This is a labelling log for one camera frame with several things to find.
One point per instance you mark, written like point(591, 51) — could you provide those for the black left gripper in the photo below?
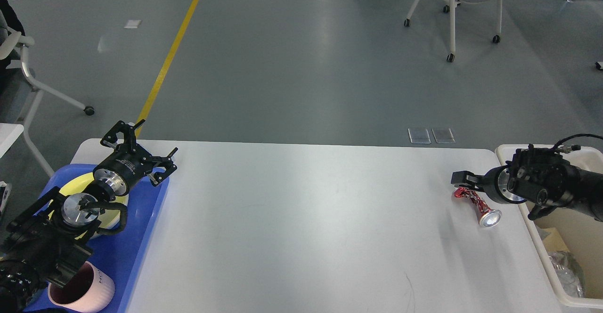
point(130, 162)

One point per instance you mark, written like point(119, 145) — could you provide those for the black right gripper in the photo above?
point(493, 183)

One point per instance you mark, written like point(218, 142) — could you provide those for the crushed red soda can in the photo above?
point(487, 217)

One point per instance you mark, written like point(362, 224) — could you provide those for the yellow plastic plate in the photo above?
point(75, 183)

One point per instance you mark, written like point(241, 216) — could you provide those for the aluminium foil front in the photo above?
point(569, 272)

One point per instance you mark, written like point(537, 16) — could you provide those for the pink ceramic mug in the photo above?
point(89, 291)

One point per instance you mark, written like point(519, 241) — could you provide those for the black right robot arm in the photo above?
point(541, 176)

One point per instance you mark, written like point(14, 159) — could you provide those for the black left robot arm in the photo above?
point(48, 242)

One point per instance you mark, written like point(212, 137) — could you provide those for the right floor socket plate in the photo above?
point(443, 135)

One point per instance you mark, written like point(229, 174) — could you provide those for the floor socket plate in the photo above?
point(419, 136)
point(443, 135)

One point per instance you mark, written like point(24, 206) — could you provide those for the left floor socket plate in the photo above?
point(419, 136)

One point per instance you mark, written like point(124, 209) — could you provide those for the blue plastic tray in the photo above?
point(121, 256)

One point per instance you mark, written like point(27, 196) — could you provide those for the brown cardboard in bin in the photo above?
point(552, 240)

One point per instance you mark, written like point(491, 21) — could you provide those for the beige plastic bin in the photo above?
point(582, 235)

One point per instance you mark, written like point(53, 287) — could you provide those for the small white side table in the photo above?
point(9, 133)

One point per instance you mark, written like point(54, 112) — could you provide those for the white office chair left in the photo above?
point(15, 45)

